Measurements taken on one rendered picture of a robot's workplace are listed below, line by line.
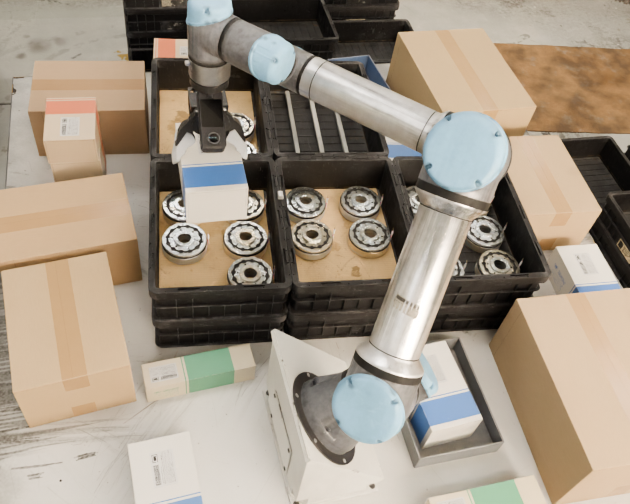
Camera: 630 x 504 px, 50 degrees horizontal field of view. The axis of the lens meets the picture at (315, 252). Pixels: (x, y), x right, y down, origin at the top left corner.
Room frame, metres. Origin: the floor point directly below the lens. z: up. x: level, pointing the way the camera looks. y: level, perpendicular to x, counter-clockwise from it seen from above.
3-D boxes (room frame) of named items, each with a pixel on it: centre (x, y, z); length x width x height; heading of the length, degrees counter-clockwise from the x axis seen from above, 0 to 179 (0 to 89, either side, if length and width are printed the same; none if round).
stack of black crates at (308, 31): (2.38, 0.30, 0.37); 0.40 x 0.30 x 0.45; 111
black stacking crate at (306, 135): (1.47, 0.06, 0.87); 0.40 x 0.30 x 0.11; 16
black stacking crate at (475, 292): (1.17, -0.34, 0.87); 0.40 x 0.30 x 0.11; 16
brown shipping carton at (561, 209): (1.45, -0.58, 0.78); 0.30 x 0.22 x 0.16; 19
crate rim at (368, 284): (1.09, -0.06, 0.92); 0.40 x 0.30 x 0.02; 16
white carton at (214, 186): (0.98, 0.24, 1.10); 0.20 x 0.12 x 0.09; 21
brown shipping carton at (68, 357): (0.72, 0.49, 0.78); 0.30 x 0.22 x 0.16; 28
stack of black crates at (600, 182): (2.10, -1.05, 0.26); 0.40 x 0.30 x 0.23; 21
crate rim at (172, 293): (1.00, 0.23, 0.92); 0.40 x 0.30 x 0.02; 16
